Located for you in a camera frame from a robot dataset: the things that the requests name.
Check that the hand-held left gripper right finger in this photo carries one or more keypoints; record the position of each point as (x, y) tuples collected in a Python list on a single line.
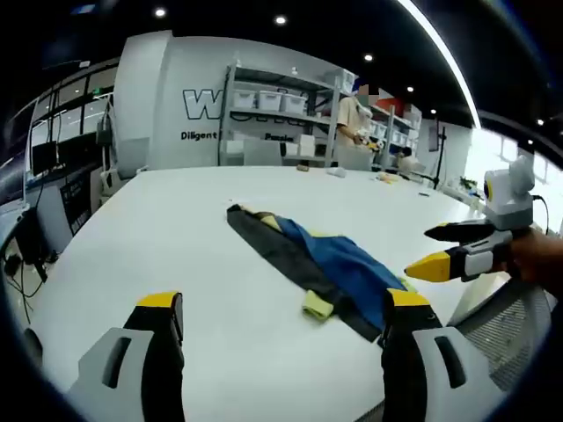
[(422, 378)]

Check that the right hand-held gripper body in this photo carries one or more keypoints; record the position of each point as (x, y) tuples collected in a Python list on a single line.
[(510, 202)]

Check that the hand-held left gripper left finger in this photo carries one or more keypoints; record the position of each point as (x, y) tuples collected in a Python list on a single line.
[(132, 378)]

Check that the yellow blue grey garment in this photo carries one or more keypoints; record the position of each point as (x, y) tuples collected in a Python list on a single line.
[(343, 259)]

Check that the small yellow objects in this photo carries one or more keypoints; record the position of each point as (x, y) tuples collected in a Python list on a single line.
[(387, 177)]

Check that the person's right hand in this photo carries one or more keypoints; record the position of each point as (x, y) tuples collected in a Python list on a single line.
[(541, 259)]

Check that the black tripod stand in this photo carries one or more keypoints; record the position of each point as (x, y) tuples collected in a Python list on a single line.
[(440, 158)]

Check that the grey mesh chair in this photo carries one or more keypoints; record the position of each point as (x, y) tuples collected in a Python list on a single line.
[(506, 325)]

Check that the shelf rack with many bins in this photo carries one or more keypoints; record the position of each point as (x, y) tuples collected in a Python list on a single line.
[(396, 132)]

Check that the white crumpled cloth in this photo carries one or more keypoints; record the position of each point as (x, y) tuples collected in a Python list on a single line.
[(338, 172)]

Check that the small brown object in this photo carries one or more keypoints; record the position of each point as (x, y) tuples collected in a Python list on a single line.
[(303, 168)]

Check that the grey desk chair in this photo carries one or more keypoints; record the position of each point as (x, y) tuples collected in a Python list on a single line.
[(55, 215)]

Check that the white box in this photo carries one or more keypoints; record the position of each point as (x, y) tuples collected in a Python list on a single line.
[(307, 145)]

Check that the white storage bin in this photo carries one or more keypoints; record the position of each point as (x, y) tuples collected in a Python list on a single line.
[(293, 103), (269, 101), (244, 99)]

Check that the grey panel chair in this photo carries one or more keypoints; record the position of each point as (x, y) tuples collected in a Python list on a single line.
[(262, 153)]

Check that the black monitor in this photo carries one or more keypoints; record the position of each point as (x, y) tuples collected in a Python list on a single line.
[(44, 157)]

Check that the grey metal shelf rack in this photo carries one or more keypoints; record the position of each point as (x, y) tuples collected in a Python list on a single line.
[(228, 114)]

